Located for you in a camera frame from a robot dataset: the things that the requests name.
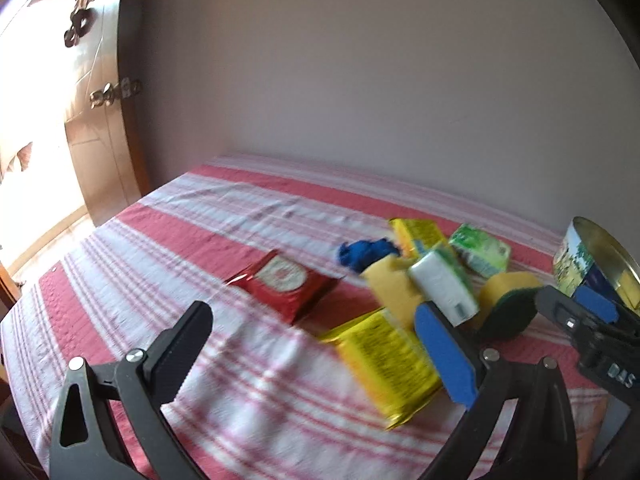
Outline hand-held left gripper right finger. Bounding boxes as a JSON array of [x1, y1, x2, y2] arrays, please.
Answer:
[[414, 301, 587, 480]]

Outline yellow snack packet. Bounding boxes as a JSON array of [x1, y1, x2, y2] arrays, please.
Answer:
[[320, 307, 445, 431], [389, 217, 448, 261]]

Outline white tissue pack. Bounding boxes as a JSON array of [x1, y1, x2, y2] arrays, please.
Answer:
[[407, 245, 480, 326]]

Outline red snack packet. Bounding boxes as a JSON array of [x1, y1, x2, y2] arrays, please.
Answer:
[[223, 249, 337, 323]]

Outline metal door handle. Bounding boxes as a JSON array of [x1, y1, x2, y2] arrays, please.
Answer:
[[89, 84, 119, 108]]

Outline dark hanging door ornament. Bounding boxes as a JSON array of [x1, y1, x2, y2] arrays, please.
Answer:
[[64, 0, 99, 48]]

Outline green tissue pack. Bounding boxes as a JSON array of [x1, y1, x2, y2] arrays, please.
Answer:
[[448, 223, 512, 279]]

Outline wooden door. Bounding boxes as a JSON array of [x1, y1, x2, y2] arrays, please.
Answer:
[[0, 0, 143, 228]]

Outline dark door frame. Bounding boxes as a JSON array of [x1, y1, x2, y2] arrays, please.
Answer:
[[116, 0, 153, 197]]

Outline red white striped bedspread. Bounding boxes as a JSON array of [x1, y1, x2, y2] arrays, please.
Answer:
[[0, 154, 608, 480]]

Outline blue cloth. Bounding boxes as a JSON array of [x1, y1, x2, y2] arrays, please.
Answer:
[[337, 237, 401, 275]]

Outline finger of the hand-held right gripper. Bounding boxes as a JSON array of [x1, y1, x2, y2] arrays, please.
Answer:
[[572, 285, 640, 343], [534, 285, 608, 361]]

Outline round printed metal tin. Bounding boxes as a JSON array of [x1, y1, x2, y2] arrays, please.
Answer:
[[552, 216, 640, 311]]

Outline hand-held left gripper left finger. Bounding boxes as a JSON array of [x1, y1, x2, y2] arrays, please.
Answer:
[[49, 300, 214, 480]]

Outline yellow sponge block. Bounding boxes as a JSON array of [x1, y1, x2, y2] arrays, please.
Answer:
[[361, 256, 426, 333]]

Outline yellow green scouring sponge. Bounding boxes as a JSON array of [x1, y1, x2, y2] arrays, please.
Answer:
[[472, 271, 543, 341]]

